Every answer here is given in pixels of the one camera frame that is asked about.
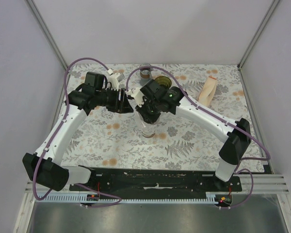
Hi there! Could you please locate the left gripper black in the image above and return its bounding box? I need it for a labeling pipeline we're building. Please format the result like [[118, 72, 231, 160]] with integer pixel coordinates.
[[96, 86, 134, 115]]

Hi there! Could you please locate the clear glass dripper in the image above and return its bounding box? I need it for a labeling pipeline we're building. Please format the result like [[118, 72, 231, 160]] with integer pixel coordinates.
[[139, 126, 156, 138]]

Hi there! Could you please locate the dark olive glass dripper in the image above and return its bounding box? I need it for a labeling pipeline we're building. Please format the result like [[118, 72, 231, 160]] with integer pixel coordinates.
[[154, 76, 172, 90]]

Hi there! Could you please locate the glass carafe with brown band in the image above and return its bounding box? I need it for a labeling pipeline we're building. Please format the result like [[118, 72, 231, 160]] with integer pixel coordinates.
[[139, 63, 153, 85]]

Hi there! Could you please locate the white paper coffee filter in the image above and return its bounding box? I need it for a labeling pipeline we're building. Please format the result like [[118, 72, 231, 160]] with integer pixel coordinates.
[[135, 113, 160, 130]]

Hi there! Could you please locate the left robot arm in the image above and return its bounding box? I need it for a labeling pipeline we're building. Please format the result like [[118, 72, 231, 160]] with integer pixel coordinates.
[[22, 72, 133, 191]]

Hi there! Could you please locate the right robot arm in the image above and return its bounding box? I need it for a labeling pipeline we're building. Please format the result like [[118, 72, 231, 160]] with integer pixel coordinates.
[[127, 80, 251, 191]]

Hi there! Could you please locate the floral tablecloth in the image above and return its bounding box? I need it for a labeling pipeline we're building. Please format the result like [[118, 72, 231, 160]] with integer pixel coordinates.
[[44, 63, 265, 173]]

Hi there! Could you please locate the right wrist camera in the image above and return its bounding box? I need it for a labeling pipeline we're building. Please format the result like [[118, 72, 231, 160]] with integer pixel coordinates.
[[125, 87, 144, 107]]

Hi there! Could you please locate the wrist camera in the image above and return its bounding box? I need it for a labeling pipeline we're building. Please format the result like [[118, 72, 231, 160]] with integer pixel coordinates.
[[125, 87, 144, 107], [107, 69, 125, 90]]

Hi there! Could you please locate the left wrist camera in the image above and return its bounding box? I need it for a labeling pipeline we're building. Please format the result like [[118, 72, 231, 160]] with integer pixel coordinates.
[[107, 69, 125, 90]]

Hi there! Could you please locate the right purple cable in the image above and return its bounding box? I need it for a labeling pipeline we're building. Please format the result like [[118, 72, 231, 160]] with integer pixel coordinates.
[[125, 67, 271, 210]]

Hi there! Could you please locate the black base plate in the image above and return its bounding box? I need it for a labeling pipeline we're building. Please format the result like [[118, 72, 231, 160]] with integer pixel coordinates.
[[69, 165, 243, 199]]

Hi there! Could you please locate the left aluminium frame post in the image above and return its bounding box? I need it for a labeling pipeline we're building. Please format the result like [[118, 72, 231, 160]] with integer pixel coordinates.
[[25, 0, 68, 69]]

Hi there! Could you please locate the aluminium frame post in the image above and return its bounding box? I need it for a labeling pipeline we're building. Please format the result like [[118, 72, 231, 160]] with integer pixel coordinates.
[[25, 0, 68, 69], [237, 0, 281, 71]]

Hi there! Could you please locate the white cable duct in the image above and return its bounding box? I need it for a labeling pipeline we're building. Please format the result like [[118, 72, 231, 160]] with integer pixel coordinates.
[[42, 193, 227, 204]]

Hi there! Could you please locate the right aluminium frame post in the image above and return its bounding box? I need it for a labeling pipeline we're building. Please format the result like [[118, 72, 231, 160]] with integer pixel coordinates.
[[237, 0, 281, 71]]

